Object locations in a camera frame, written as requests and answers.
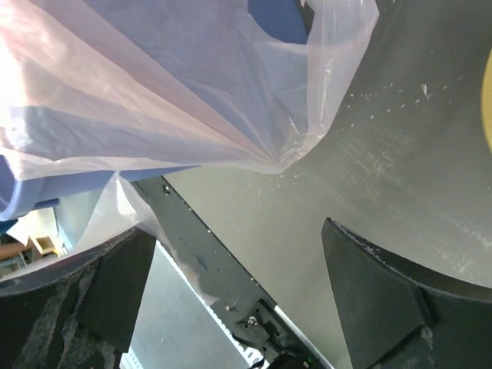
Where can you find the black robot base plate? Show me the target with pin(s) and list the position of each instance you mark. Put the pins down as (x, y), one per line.
(247, 314)

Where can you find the pink plastic trash bag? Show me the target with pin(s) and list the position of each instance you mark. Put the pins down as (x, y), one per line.
(137, 86)

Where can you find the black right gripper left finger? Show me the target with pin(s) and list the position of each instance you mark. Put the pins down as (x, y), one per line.
(79, 312)

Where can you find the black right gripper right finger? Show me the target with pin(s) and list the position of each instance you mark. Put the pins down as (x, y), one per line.
(395, 313)

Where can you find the blue trash bin yellow rim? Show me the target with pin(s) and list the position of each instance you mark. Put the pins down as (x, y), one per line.
(288, 21)

